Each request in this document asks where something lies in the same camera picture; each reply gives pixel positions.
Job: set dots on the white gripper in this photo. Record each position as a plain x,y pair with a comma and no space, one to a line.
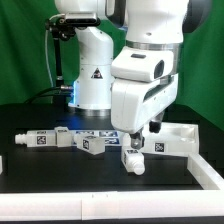
135,104

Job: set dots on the white square table top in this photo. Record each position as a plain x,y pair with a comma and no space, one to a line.
174,139

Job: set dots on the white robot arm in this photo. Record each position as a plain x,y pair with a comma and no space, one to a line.
141,24

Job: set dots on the white tag sheet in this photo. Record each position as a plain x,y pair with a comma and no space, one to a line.
111,137

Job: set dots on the white L-shaped fence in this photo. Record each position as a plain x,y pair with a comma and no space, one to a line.
208,201

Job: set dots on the white block left edge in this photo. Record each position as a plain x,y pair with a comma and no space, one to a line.
1,164

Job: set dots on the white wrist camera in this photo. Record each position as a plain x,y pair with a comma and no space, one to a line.
142,65

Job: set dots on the black camera on stand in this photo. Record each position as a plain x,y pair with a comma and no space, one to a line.
62,28

